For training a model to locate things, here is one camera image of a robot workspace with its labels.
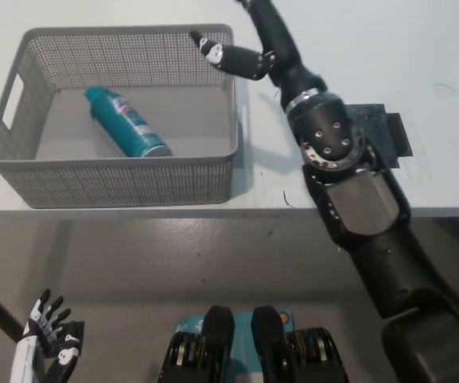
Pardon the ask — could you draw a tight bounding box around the robot body black teal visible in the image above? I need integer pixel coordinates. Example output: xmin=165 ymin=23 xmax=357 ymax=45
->
xmin=159 ymin=305 xmax=348 ymax=383

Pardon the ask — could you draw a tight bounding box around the grey perforated plastic basket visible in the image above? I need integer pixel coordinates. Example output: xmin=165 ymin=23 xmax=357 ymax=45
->
xmin=0 ymin=23 xmax=248 ymax=210

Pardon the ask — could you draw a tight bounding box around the black tape patch on table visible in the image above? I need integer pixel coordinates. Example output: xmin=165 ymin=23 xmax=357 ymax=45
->
xmin=343 ymin=102 xmax=414 ymax=169

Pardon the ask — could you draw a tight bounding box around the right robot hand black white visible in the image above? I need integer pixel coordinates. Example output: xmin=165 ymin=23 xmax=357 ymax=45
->
xmin=191 ymin=0 xmax=328 ymax=111

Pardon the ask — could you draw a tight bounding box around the teal air freshener spray can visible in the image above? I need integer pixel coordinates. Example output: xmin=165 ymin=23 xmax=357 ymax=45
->
xmin=84 ymin=86 xmax=173 ymax=159

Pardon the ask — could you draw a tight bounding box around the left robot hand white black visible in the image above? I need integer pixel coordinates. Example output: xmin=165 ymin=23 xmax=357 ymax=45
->
xmin=7 ymin=289 xmax=81 ymax=383

